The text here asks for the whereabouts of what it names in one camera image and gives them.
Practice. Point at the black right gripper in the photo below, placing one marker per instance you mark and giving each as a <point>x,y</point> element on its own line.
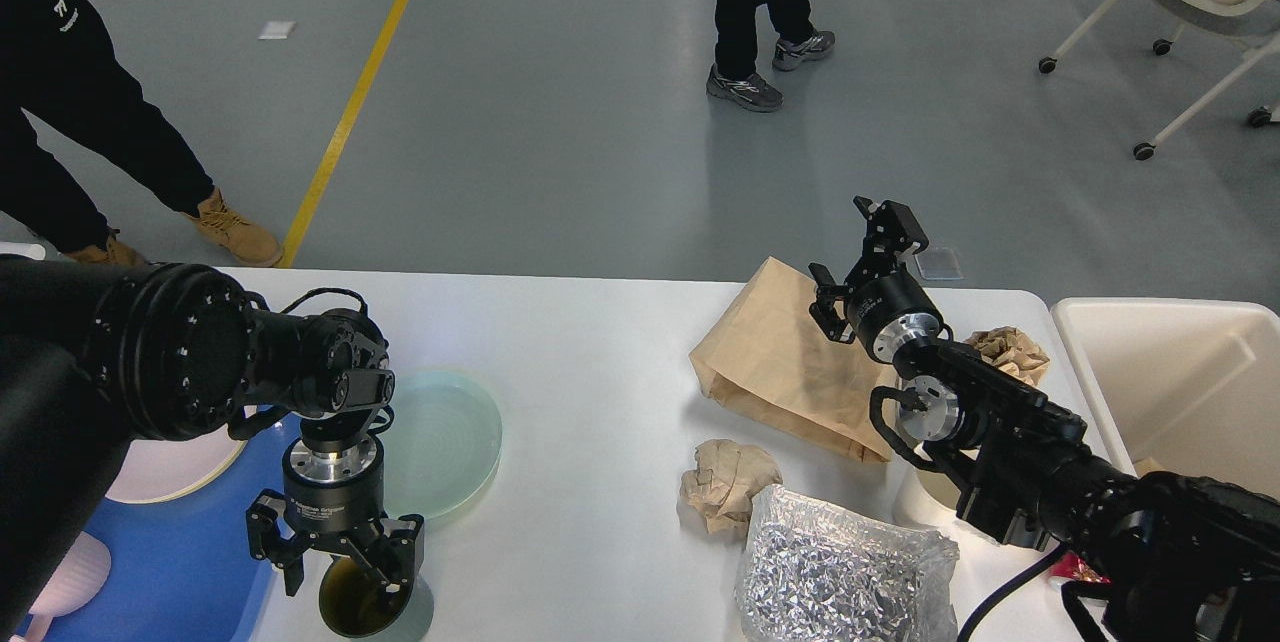
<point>884,307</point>

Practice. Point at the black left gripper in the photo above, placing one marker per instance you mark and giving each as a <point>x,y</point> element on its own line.
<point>334,502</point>

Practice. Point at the green mug yellow inside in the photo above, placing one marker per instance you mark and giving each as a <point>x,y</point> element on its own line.
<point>354,606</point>

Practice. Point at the brown paper ball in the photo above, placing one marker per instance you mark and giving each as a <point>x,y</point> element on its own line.
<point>722,485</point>

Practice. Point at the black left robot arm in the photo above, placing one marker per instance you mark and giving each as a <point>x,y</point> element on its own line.
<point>95,358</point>

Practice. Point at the white cup under arm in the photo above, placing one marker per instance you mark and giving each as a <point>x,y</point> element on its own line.
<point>925,500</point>

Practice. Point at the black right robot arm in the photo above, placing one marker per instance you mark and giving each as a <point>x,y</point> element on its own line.
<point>1181,558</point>

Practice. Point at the brown paper bag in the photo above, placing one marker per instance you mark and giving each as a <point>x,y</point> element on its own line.
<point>767,359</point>

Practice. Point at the blue plastic tray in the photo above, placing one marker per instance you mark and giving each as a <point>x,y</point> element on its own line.
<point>181,571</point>

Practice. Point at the light green plate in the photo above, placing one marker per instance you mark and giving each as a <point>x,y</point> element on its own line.
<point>443,446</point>

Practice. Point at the crumpled paper ball right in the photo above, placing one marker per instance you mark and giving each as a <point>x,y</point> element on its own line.
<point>1013,352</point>

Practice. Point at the pink plate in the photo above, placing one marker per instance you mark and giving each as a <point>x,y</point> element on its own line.
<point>159,471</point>

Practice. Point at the pink mug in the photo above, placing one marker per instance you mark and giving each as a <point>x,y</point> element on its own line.
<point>78,578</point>

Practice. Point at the silver foil bubble bag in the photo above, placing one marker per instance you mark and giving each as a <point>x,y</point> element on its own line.
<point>813,571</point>

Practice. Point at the white plastic bin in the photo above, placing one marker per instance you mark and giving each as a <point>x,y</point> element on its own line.
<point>1189,386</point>

